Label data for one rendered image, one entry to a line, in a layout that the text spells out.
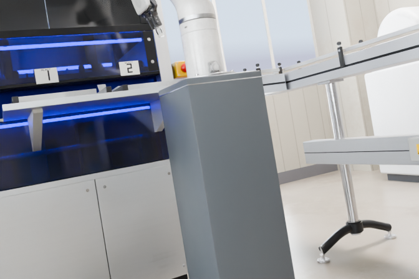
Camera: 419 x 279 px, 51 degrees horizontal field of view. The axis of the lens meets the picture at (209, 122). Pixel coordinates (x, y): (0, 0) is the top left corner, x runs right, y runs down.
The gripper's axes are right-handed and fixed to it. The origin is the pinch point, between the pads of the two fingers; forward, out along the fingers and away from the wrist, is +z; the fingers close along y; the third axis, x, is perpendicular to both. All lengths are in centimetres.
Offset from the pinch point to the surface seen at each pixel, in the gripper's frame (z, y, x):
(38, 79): 0, -33, -39
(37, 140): 21, -23, -53
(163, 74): 18.2, -27.0, 8.6
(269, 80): 44, -30, 67
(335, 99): 65, -1, 75
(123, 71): 10.2, -28.9, -7.2
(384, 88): 104, -80, 222
